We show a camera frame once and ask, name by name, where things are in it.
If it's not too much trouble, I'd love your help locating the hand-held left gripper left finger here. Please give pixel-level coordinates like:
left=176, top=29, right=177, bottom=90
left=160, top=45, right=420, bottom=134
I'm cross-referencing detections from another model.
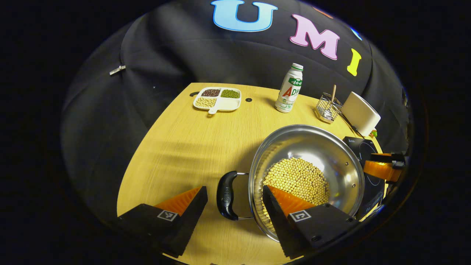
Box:
left=117, top=186, right=208, bottom=258

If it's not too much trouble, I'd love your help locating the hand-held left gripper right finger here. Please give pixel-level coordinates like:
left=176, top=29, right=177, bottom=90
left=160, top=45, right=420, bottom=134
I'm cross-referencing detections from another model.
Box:
left=262, top=185, right=360, bottom=260

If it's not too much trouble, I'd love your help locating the black induction cooktop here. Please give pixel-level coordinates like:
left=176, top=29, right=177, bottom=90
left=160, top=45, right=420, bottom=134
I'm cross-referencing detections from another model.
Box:
left=342, top=136, right=387, bottom=220

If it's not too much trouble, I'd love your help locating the steel pot with black handles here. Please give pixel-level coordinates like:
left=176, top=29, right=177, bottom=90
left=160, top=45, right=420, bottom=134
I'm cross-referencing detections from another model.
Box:
left=216, top=124, right=365, bottom=243

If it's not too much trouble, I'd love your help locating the white toaster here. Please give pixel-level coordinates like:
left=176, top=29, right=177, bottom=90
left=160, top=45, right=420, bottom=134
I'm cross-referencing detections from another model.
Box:
left=340, top=91, right=382, bottom=137

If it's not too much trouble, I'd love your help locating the pile of yellow soybeans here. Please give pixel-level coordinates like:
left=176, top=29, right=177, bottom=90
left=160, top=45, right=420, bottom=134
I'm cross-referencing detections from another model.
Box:
left=259, top=158, right=330, bottom=236

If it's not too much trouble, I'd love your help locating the white drink bottle green label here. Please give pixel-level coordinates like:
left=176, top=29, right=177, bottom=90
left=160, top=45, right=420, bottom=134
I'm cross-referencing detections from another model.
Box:
left=275, top=63, right=304, bottom=113

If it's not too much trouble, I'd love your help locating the white divided dish with beans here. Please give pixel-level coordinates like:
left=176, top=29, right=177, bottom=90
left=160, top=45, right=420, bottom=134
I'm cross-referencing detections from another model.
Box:
left=193, top=87, right=242, bottom=114

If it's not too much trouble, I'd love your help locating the black backdrop cloth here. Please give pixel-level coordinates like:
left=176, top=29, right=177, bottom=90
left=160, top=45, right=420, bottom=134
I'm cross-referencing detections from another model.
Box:
left=61, top=0, right=410, bottom=221

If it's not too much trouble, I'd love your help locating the grey toaster cable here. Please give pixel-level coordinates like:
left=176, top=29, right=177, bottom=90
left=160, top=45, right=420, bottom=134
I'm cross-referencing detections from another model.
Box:
left=339, top=112, right=365, bottom=139

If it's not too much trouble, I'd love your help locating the wire utensil holder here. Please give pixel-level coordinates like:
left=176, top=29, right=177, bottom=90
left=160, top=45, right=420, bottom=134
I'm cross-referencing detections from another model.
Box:
left=315, top=92, right=343, bottom=124

